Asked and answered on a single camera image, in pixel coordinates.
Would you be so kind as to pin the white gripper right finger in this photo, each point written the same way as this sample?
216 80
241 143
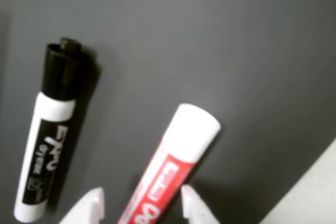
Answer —
195 208

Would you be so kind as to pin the red dry-erase marker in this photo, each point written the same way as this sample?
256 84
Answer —
170 166

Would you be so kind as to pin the dark grey mat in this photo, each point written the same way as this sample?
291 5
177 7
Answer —
183 51

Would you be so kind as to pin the black dry-erase marker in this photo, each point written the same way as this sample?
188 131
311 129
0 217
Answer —
50 129

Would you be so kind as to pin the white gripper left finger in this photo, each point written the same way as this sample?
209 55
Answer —
92 208

